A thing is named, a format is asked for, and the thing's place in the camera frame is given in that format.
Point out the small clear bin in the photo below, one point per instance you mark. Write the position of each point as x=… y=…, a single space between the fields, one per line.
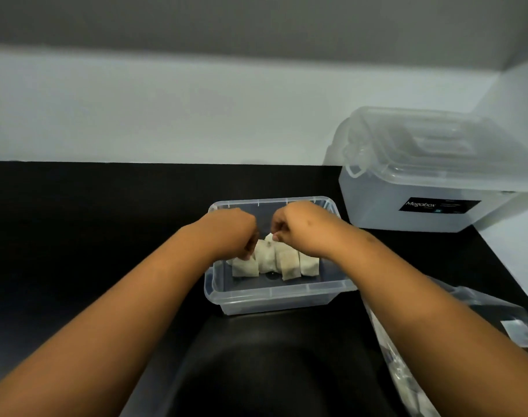
x=268 y=299

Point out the person's left hand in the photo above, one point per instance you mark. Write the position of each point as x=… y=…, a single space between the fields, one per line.
x=229 y=232

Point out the large translucent storage container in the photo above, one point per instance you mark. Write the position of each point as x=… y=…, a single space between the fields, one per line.
x=377 y=212

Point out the person's left forearm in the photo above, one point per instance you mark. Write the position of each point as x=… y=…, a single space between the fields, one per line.
x=107 y=330

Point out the person's right hand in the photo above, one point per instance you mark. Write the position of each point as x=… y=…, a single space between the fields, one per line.
x=305 y=227

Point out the clear plastic bag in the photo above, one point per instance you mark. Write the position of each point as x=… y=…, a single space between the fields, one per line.
x=485 y=299

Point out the group of white paper pouches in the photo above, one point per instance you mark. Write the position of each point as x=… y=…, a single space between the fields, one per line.
x=288 y=264

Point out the person's right forearm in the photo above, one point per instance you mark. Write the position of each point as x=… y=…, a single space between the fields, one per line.
x=442 y=334

